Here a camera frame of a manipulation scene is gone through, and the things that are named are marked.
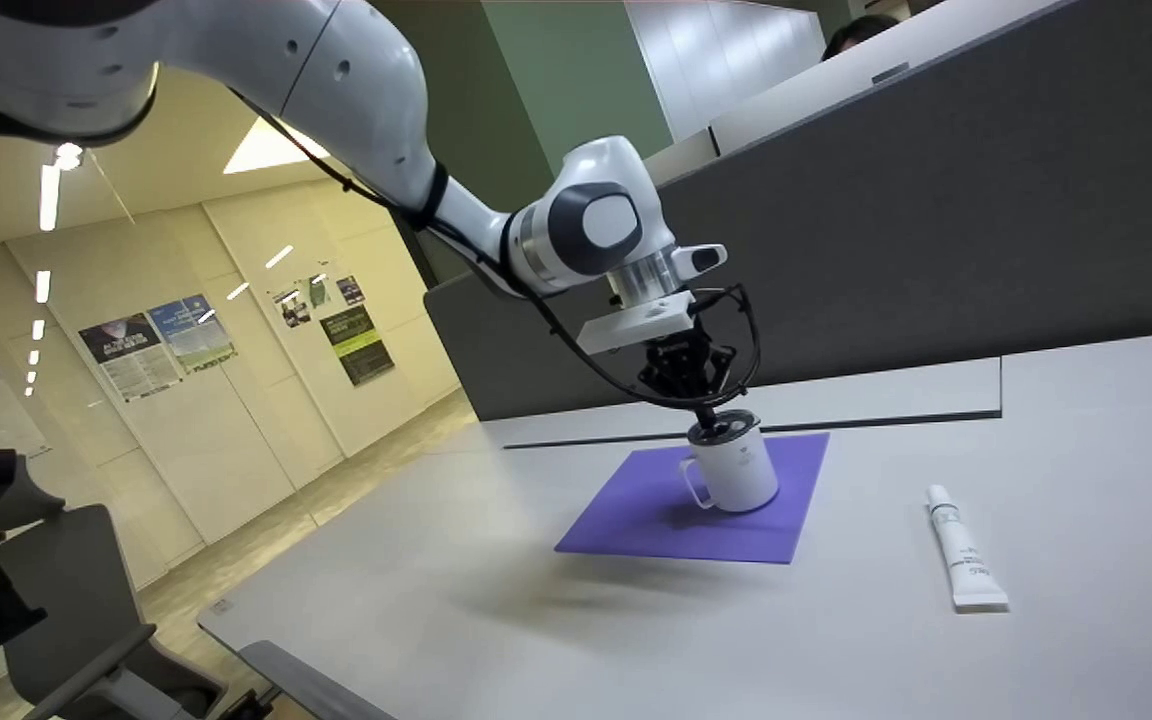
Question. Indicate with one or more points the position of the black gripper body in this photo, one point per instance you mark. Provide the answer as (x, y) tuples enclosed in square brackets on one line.
[(689, 364)]

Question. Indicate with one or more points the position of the white travel mug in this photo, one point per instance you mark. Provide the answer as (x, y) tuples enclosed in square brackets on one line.
[(729, 467)]

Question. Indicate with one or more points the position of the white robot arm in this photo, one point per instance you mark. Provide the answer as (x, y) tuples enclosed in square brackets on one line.
[(351, 83)]

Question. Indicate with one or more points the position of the purple mat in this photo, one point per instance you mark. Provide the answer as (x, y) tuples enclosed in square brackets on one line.
[(646, 511)]

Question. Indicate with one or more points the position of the white tube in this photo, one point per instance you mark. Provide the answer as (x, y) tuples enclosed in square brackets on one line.
[(968, 578)]

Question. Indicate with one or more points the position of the black office chair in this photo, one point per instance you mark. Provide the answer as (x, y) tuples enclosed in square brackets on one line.
[(78, 644)]

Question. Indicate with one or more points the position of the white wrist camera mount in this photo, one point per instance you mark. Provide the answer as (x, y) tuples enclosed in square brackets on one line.
[(639, 324)]

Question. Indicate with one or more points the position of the green black wall poster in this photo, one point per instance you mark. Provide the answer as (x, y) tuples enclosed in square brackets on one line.
[(357, 347)]

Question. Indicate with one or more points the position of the grey partition wall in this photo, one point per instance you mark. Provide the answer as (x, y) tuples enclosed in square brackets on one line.
[(991, 201)]

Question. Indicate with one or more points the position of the wall poster left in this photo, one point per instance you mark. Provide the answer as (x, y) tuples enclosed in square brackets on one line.
[(160, 347)]

